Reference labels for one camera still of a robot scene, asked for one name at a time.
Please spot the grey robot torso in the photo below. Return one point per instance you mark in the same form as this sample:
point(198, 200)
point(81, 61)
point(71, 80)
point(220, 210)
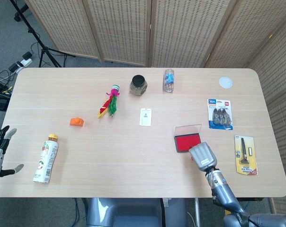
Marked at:
point(133, 212)

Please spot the orange toy block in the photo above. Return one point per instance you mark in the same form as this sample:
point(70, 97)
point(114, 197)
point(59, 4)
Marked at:
point(76, 122)

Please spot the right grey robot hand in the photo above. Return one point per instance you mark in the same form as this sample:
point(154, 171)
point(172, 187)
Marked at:
point(203, 156)

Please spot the wooden folding screen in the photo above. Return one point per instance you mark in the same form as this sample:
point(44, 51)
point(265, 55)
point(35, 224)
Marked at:
point(181, 30)

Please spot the colourful feather toy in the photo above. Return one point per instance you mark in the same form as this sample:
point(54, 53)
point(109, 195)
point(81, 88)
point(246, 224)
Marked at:
point(112, 104)

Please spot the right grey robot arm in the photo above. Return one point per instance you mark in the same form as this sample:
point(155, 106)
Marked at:
point(224, 194)

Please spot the white power strip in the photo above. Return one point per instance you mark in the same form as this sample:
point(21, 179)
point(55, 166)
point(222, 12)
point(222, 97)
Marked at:
point(24, 62)

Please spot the silver table leg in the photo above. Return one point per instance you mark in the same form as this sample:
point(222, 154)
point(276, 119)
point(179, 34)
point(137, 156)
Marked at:
point(198, 212)

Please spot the yellow razor blister pack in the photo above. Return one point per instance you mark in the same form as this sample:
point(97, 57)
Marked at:
point(246, 156)

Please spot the glass jar black lid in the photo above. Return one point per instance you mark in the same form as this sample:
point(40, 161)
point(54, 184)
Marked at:
point(138, 86)

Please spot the blue correction tape pack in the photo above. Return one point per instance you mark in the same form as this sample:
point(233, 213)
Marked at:
point(220, 116)

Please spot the clear plastic tube of clips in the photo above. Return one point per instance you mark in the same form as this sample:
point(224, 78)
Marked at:
point(168, 81)

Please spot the drink bottle yellow cap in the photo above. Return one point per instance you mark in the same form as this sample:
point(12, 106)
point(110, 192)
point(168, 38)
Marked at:
point(46, 158)

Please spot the red ink pad clear lid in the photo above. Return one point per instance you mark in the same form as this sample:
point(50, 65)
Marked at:
point(186, 143)

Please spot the grey ID card holder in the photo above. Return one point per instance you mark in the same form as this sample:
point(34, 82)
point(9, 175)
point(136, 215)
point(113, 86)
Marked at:
point(145, 117)

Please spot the black tripod stand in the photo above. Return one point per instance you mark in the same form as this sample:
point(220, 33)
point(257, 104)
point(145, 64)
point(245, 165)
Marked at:
point(42, 50)

